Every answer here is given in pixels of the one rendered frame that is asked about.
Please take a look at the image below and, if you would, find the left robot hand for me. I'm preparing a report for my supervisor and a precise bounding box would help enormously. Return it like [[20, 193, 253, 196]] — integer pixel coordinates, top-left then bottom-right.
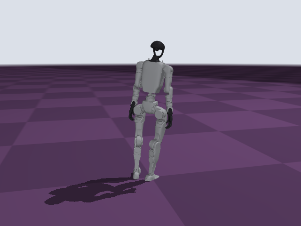
[[129, 101, 135, 121]]

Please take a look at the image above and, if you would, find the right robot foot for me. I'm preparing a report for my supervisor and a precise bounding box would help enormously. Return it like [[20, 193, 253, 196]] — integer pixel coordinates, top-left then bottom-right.
[[144, 174, 159, 181]]

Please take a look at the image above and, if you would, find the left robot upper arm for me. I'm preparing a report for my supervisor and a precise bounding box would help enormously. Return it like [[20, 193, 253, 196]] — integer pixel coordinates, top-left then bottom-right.
[[135, 61, 144, 88]]

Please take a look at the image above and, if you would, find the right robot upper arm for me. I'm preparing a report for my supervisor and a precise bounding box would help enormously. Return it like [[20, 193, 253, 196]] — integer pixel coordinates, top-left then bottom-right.
[[163, 64, 173, 94]]

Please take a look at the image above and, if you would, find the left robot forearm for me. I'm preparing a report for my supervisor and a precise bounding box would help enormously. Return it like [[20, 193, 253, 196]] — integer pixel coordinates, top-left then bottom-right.
[[131, 85, 140, 106]]

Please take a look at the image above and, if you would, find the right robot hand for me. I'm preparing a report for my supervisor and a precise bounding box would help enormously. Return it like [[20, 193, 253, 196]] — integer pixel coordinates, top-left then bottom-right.
[[166, 108, 173, 129]]

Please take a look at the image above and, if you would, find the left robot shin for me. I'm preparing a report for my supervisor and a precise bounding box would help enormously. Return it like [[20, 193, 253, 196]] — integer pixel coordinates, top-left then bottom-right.
[[134, 137, 142, 172]]

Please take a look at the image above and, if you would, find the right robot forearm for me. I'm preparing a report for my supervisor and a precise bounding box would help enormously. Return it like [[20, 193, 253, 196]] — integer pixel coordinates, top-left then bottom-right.
[[165, 87, 173, 112]]

